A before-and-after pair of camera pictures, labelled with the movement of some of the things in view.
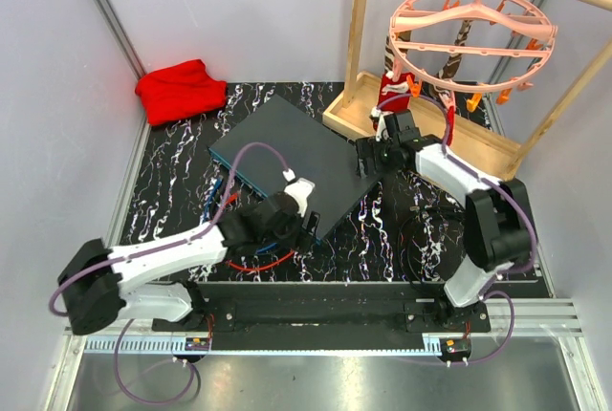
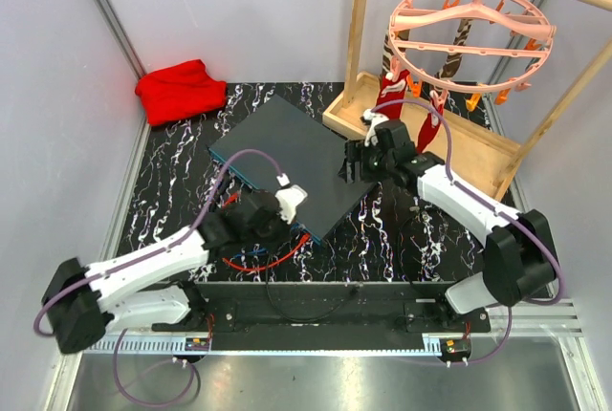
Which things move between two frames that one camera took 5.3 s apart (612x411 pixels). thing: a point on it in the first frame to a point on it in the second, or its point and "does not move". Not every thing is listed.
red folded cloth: x=178 y=90 does not move
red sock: x=449 y=123 to x=430 y=125
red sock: x=394 y=96 does not move
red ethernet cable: x=229 y=200 does not move
